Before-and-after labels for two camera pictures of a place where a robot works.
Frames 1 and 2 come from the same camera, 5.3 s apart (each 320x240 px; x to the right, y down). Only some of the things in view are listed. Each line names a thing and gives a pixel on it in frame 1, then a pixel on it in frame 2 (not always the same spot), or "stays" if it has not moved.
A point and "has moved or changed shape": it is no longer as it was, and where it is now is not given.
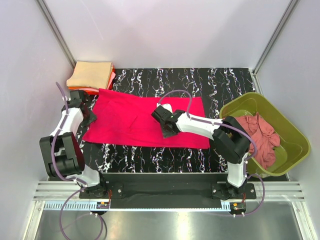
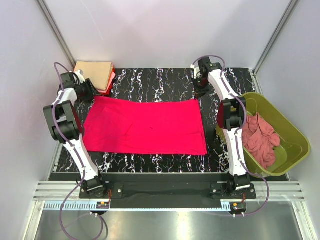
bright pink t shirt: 122,117 has moved or changed shape
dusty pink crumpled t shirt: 266,140 stays
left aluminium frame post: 57,33 stays
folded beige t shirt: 91,74 stays
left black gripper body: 87,116 to 89,88
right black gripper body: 167,130 to 200,85
